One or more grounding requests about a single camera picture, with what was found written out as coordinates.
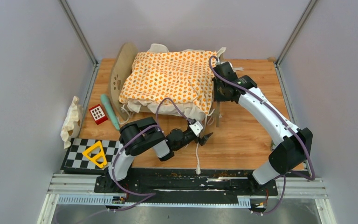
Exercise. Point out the black white checkerboard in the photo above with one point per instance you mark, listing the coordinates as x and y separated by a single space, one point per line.
75 163

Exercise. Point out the teal cylinder toy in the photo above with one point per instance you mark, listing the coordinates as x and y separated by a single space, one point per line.
110 112

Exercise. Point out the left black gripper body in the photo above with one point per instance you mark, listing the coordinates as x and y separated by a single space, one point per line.
189 139

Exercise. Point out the white rope tie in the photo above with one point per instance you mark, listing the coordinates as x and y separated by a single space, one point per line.
198 168

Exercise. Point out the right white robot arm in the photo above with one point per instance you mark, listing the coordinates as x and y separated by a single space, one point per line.
292 145

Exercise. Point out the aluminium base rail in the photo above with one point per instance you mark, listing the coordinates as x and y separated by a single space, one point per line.
181 188

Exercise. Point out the yellow duck print blanket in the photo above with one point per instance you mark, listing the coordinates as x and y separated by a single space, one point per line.
170 77

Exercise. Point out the yellow plastic block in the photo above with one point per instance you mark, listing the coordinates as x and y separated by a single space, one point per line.
96 155

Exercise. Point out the red window toy block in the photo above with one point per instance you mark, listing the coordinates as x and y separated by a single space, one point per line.
98 114

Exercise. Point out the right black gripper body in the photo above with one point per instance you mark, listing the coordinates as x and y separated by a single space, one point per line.
218 94

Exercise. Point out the white duck pillow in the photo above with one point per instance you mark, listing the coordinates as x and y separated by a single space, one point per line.
72 123

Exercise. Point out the wooden pet bed frame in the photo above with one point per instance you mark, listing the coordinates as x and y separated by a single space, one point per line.
123 68

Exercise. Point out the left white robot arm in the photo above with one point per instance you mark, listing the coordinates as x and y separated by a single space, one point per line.
139 136

